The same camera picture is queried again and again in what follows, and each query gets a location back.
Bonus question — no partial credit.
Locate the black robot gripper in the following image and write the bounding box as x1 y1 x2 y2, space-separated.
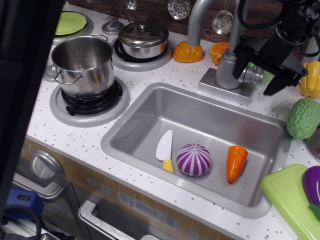
232 34 309 96

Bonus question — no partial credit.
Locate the silver faucet lever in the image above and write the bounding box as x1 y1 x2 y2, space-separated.
237 66 265 86

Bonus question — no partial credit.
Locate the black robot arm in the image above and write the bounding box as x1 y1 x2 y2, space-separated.
232 0 320 96

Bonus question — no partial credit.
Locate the green toy cabbage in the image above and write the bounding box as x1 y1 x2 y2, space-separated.
247 62 274 84

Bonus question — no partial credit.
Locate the silver toy faucet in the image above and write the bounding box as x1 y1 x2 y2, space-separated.
198 0 259 106

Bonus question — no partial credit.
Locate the yellow toy bell pepper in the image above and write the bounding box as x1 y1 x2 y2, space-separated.
299 60 320 98

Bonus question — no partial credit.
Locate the green bumpy toy gourd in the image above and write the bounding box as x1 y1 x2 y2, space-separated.
286 97 320 140

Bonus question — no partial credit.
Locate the hanging steel ladle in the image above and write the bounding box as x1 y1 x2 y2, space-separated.
211 0 234 35

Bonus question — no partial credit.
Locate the orange toy pumpkin half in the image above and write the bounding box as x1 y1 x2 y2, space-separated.
173 41 205 63

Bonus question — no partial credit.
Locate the grey toy sink basin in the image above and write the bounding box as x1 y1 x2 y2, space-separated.
101 83 292 218

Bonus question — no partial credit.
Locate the orange toy carrot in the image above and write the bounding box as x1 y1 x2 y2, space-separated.
226 145 248 183

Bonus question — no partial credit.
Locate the steel bowl rim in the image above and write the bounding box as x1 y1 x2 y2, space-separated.
306 131 320 161

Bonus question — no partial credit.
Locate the hanging slotted steel spoon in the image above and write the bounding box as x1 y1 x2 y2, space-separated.
167 0 192 20

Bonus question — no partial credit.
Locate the purple striped toy onion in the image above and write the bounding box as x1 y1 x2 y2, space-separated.
176 143 212 177

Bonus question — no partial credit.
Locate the purple toy eggplant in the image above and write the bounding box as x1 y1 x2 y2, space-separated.
302 165 320 221

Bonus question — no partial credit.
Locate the green cutting board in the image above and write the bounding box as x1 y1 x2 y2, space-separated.
260 164 320 240

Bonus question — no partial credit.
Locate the small steel pot with lid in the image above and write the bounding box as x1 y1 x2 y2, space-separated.
118 15 169 59

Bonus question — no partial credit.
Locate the rear stove burner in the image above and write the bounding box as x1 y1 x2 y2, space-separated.
111 38 173 72

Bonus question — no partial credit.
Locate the stove burner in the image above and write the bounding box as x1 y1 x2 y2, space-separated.
111 38 173 72
50 77 130 128

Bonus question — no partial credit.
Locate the hanging steel utensil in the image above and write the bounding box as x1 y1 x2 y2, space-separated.
125 0 138 11

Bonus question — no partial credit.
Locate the silver stove knob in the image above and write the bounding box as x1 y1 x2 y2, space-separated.
101 17 125 35

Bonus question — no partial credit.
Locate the large steel pot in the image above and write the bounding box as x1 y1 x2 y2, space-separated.
51 34 115 101

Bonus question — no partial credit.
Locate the front stove burner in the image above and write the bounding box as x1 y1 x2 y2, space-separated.
50 77 130 128

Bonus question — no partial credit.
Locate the green toy plate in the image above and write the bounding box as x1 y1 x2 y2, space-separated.
55 11 87 37

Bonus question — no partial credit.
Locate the silver oven dial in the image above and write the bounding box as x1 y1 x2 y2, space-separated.
30 149 64 180

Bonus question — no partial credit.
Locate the blue clamp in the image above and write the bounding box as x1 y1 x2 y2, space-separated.
4 187 44 220

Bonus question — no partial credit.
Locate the black cable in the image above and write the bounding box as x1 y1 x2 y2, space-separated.
237 0 286 29

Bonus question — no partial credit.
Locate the white toy knife yellow handle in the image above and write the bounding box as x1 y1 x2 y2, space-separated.
155 130 175 173

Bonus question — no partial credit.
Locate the silver oven door handle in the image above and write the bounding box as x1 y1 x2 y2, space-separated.
78 200 142 240

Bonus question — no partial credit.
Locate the black foreground post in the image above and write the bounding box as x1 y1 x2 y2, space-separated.
0 0 66 201

